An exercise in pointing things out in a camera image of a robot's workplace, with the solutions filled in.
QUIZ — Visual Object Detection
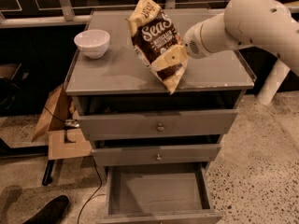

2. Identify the white window railing frame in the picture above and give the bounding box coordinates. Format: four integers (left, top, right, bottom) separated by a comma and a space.
0, 0, 299, 29

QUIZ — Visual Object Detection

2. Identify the white ceramic bowl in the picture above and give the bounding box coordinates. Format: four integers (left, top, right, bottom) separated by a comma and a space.
74, 29, 110, 59

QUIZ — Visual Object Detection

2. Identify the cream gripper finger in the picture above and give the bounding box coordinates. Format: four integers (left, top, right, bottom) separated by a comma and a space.
150, 45, 188, 73

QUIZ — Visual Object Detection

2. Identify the grey top drawer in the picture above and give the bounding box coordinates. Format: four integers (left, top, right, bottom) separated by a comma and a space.
78, 109, 237, 141

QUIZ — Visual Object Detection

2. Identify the grey drawer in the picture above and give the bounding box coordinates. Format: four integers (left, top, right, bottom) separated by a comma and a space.
99, 163, 221, 224
92, 144, 221, 166
78, 109, 237, 141

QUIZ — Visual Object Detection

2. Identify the grey bottom drawer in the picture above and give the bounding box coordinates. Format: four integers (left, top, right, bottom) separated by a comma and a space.
99, 163, 221, 224

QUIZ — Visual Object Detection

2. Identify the black metal leg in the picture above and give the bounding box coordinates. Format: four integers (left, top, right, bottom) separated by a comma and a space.
42, 160, 55, 186

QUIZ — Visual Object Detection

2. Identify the black cable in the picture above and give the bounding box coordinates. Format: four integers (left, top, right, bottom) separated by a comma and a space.
76, 159, 104, 224

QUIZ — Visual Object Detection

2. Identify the black shoe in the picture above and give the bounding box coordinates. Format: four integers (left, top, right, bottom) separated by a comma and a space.
22, 195, 69, 224

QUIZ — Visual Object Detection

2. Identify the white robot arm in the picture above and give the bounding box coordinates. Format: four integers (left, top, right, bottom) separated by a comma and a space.
183, 0, 299, 75

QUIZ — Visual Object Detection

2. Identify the brown chip bag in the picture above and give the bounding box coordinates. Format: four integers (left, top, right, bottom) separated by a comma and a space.
128, 0, 185, 93

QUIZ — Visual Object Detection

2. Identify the white diagonal post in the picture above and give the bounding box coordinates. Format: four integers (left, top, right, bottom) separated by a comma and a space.
256, 60, 290, 105

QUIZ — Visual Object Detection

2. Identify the grey drawer cabinet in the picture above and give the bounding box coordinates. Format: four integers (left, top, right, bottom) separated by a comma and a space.
64, 8, 257, 172

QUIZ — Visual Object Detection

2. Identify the grey middle drawer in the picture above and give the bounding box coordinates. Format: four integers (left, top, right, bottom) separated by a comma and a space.
92, 144, 221, 166

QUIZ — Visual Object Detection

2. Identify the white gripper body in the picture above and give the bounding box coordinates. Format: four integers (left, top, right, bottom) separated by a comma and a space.
183, 22, 207, 59

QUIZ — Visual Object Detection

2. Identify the brown cardboard box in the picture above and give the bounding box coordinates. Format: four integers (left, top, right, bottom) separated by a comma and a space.
32, 85, 92, 160

